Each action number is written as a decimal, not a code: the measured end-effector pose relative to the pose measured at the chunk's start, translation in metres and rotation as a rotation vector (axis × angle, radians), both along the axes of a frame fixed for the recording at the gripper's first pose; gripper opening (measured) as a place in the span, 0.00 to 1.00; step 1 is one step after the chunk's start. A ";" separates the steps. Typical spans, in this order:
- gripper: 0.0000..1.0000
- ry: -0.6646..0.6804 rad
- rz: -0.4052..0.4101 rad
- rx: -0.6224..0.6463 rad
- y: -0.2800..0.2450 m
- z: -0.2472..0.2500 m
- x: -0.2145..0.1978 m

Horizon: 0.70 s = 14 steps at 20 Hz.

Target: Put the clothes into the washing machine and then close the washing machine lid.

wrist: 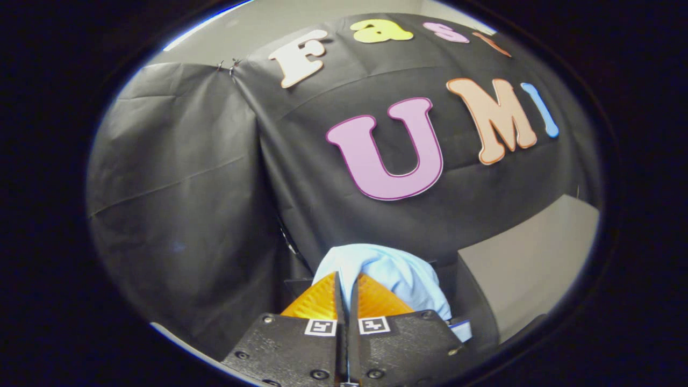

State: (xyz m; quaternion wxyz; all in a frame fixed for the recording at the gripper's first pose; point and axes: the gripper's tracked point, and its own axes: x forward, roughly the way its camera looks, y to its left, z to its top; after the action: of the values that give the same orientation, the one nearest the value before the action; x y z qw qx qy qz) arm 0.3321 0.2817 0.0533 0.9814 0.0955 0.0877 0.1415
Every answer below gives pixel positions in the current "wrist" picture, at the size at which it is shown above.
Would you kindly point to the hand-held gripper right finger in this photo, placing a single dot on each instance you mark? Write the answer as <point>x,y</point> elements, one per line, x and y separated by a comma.
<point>403,349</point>

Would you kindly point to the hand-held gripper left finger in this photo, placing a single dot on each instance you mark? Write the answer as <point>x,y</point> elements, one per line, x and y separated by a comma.
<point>301,355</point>

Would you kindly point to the light blue garment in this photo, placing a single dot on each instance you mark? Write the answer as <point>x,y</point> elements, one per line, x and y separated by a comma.
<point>398,274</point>

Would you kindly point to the beige cabinet with dark top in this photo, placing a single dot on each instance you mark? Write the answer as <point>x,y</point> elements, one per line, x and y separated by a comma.
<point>527,269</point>

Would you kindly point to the black backdrop cloth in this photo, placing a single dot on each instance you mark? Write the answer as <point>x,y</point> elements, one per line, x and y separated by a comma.
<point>188,188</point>

